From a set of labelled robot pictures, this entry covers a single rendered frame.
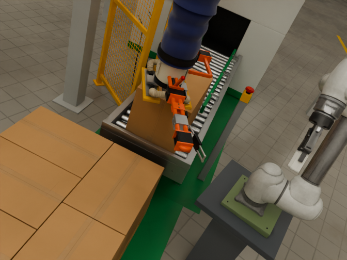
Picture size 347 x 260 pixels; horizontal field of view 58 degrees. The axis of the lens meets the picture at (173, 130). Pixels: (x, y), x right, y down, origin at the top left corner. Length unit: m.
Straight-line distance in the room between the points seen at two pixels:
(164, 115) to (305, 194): 0.99
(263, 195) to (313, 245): 1.47
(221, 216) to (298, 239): 1.44
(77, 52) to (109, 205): 1.61
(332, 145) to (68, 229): 1.40
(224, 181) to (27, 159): 1.19
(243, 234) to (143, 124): 0.99
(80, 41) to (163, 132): 1.23
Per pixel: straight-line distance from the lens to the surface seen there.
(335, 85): 1.16
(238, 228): 1.81
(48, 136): 2.20
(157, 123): 2.16
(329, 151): 1.75
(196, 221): 2.70
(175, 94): 1.62
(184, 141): 1.33
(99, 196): 1.91
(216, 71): 3.63
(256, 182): 1.77
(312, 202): 1.79
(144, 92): 1.79
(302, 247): 3.11
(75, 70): 3.12
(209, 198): 1.84
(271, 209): 1.96
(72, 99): 3.30
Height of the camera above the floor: 2.06
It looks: 37 degrees down
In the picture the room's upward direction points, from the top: 22 degrees clockwise
